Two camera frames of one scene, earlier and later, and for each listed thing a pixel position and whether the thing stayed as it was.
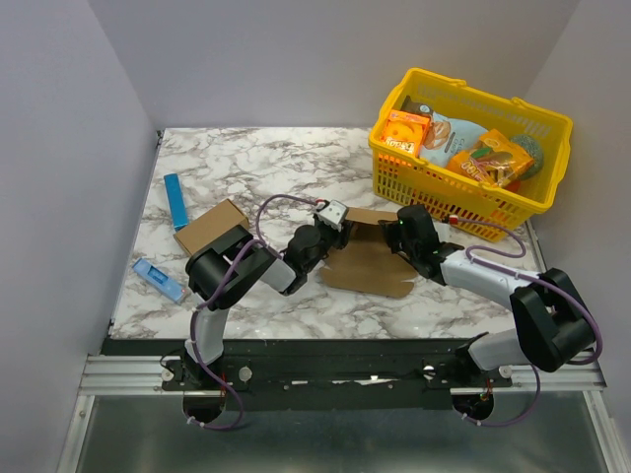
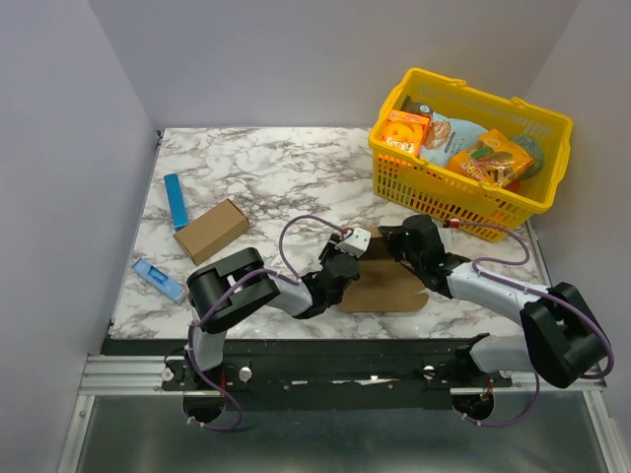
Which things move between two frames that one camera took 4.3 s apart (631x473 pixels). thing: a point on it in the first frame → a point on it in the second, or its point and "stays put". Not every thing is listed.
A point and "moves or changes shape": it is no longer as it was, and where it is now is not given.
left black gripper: x=341 y=237 → x=330 y=250
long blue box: x=177 y=208 stays put
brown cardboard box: x=369 y=263 moves or changes shape
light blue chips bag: x=445 y=137 stays put
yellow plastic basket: x=462 y=198 stays put
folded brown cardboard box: x=214 y=223 stays put
